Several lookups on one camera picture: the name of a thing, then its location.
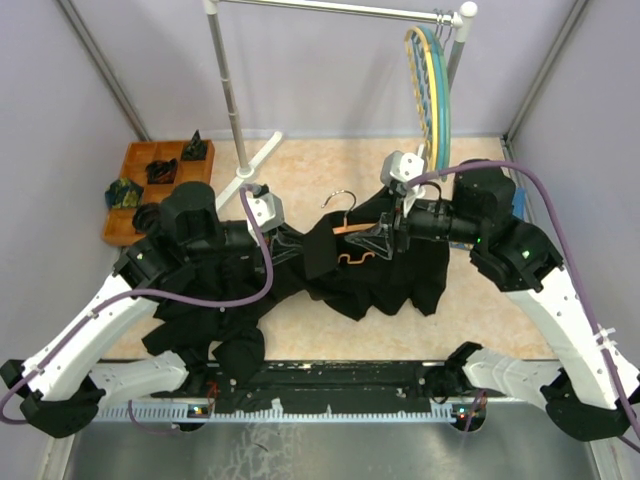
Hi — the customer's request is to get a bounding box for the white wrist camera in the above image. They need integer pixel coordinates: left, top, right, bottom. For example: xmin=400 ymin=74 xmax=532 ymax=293
xmin=243 ymin=184 xmax=285 ymax=239
xmin=379 ymin=150 xmax=434 ymax=214

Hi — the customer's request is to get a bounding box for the wooden compartment tray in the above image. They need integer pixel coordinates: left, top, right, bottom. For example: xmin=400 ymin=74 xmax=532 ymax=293
xmin=102 ymin=140 xmax=215 ymax=247

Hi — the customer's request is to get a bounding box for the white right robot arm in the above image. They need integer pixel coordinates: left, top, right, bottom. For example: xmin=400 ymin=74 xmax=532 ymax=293
xmin=347 ymin=152 xmax=639 ymax=442

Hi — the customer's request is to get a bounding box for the green hanger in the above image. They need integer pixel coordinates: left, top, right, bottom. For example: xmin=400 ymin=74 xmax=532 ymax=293
xmin=426 ymin=29 xmax=451 ymax=171

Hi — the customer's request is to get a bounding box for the dark green pointed cloth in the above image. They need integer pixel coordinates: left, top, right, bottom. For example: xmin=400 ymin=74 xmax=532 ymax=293
xmin=181 ymin=130 xmax=208 ymax=161

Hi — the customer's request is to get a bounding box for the green floral folded cloth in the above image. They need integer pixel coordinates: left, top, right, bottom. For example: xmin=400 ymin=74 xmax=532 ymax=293
xmin=104 ymin=178 xmax=144 ymax=210

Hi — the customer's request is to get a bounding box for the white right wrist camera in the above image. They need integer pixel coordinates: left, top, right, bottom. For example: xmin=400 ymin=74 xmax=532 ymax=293
xmin=379 ymin=150 xmax=434 ymax=214

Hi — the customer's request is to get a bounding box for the dark orange patterned cloth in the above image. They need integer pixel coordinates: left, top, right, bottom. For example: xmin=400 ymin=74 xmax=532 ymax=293
xmin=145 ymin=158 xmax=178 ymax=185

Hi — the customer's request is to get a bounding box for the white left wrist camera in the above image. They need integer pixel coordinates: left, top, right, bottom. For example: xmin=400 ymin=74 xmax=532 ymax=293
xmin=243 ymin=184 xmax=285 ymax=239

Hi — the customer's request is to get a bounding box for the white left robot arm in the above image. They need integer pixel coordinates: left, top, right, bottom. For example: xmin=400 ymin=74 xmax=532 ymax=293
xmin=1 ymin=181 xmax=302 ymax=438

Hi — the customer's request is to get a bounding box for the black t-shirt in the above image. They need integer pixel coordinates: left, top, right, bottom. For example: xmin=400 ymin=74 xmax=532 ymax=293
xmin=261 ymin=211 xmax=450 ymax=321

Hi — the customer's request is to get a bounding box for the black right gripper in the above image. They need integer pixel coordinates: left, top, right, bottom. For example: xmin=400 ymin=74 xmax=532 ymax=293
xmin=345 ymin=184 xmax=484 ymax=258

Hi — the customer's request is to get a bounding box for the rolled black tie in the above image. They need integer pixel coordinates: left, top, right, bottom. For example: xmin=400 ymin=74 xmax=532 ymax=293
xmin=132 ymin=202 xmax=162 ymax=235

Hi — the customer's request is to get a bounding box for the blue yellow folded shirt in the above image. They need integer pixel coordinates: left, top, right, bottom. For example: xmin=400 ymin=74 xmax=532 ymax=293
xmin=512 ymin=187 xmax=526 ymax=220

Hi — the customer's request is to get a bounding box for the orange hanger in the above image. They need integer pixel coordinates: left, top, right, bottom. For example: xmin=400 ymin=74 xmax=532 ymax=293
xmin=321 ymin=190 xmax=394 ymax=266

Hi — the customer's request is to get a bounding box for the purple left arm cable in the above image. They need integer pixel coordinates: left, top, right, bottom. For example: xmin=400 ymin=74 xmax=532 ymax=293
xmin=0 ymin=183 xmax=275 ymax=436

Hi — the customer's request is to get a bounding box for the white clothes rack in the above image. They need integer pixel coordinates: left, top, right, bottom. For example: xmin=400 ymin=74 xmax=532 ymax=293
xmin=203 ymin=1 xmax=478 ymax=209

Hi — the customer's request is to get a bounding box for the yellow hanger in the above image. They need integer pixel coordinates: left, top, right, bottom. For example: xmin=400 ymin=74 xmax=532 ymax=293
xmin=403 ymin=27 xmax=444 ymax=171

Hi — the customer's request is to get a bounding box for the black button-up shirt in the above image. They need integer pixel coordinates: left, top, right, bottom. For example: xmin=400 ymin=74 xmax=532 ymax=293
xmin=142 ymin=260 xmax=265 ymax=396

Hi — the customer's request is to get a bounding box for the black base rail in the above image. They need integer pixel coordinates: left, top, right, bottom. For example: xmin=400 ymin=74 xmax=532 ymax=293
xmin=194 ymin=360 xmax=476 ymax=414

